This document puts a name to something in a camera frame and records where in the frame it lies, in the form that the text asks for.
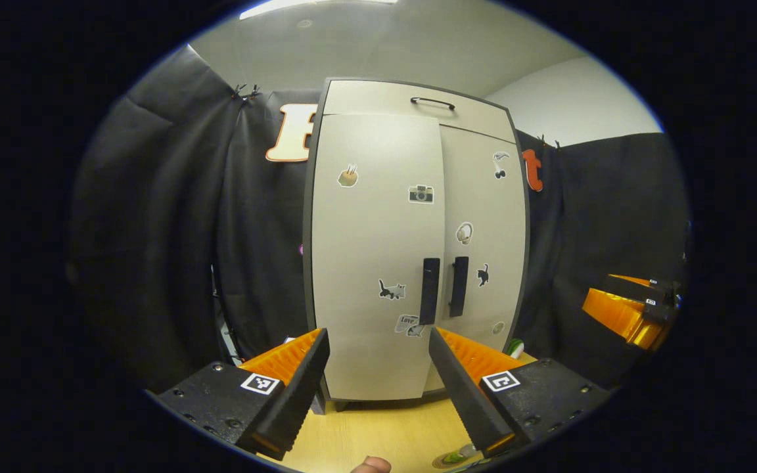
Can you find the white cabinet door black-cat sticker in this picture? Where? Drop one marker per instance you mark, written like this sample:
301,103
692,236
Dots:
483,203

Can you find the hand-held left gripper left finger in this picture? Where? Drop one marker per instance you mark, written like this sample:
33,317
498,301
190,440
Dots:
303,387

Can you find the white cabinet door camera sticker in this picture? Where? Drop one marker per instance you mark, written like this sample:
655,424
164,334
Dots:
372,243

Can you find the black backdrop cloth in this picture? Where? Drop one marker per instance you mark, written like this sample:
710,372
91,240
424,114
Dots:
168,230

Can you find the white grey cabinet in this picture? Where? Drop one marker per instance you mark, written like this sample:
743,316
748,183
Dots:
418,98

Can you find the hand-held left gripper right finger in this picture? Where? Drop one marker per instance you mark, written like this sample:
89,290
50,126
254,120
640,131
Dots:
457,394

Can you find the green white object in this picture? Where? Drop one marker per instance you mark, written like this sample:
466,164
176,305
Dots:
516,348

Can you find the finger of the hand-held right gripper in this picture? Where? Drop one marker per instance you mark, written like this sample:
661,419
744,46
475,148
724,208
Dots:
621,315
628,287

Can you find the round wooden coaster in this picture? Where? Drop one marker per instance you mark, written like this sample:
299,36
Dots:
441,461

